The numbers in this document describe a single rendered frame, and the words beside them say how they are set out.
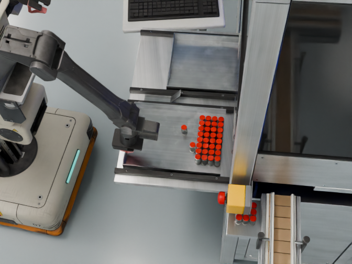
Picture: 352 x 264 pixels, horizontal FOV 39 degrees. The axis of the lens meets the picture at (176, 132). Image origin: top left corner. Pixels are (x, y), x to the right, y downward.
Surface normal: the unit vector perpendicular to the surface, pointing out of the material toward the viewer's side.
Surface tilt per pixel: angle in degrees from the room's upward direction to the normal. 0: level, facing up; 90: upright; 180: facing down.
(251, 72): 90
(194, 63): 0
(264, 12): 90
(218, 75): 0
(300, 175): 90
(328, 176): 90
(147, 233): 0
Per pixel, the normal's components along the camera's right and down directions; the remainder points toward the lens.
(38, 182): -0.04, -0.49
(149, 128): 0.16, -0.37
